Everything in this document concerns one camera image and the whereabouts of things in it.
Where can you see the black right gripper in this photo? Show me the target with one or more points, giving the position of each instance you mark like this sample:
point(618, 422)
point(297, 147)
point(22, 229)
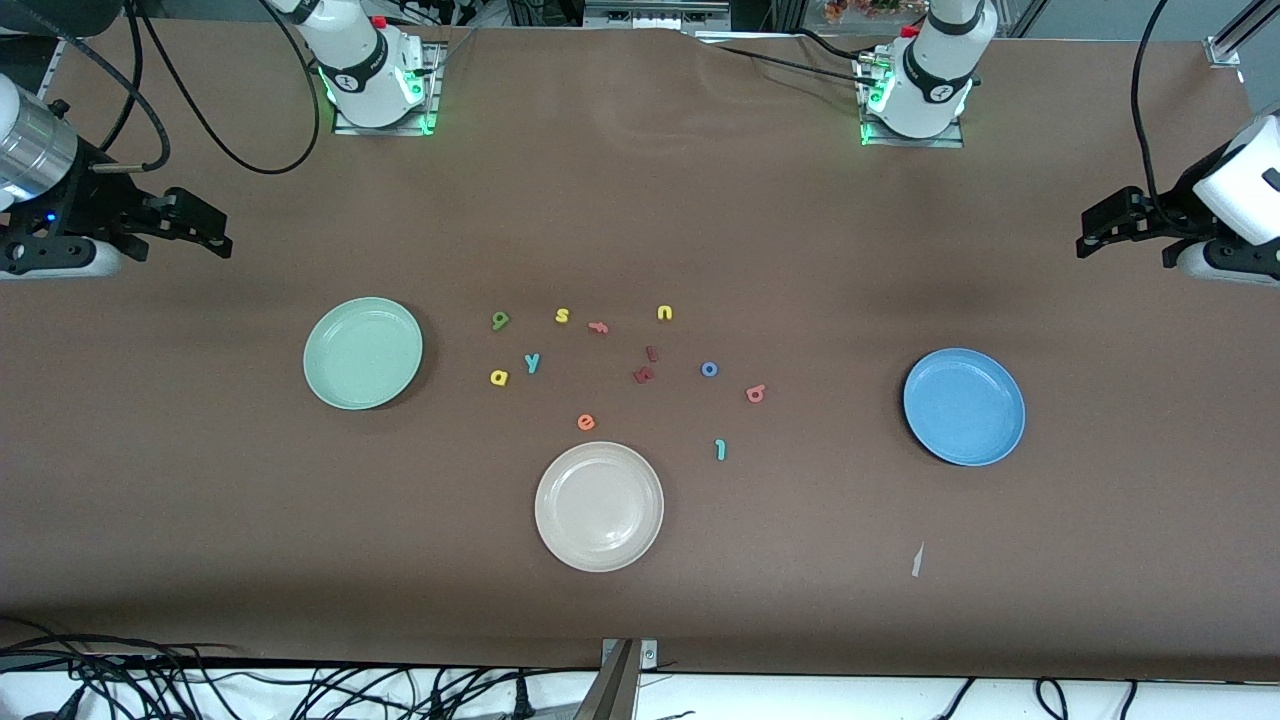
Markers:
point(92, 197)

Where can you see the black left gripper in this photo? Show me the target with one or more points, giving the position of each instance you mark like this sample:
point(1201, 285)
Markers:
point(1166, 215)

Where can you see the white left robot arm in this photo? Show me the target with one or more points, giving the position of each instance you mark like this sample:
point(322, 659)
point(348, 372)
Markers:
point(935, 70)

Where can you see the mint green plate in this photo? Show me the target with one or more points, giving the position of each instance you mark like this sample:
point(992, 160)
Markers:
point(362, 353)

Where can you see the blue plate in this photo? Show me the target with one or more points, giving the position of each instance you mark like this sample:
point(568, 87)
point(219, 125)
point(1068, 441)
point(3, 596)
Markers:
point(964, 407)

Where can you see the orange artificial flowers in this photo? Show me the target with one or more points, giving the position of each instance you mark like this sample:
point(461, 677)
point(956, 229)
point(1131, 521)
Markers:
point(870, 8)

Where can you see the white tape scrap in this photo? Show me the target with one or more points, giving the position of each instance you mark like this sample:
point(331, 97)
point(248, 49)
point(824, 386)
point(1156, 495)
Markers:
point(917, 560)

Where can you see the beige plate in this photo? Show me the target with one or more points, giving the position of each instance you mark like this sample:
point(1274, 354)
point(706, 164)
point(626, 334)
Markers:
point(599, 506)

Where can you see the dark equipment rack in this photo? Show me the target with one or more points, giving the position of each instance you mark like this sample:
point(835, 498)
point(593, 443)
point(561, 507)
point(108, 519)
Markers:
point(640, 12)

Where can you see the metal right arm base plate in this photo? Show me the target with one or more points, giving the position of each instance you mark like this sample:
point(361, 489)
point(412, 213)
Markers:
point(345, 125)

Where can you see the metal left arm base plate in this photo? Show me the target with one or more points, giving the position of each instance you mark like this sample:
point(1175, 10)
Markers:
point(950, 142)

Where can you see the aluminium table side rail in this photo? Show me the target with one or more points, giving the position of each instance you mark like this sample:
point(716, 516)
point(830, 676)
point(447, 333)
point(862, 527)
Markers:
point(50, 75)

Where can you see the aluminium frame profile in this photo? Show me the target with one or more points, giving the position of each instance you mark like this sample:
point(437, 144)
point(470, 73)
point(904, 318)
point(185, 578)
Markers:
point(1235, 35)

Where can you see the silver table edge bracket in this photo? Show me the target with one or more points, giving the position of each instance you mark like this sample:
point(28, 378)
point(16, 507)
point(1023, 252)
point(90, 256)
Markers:
point(648, 655)

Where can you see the grey camera pole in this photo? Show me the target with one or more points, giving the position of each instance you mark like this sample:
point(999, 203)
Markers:
point(612, 690)

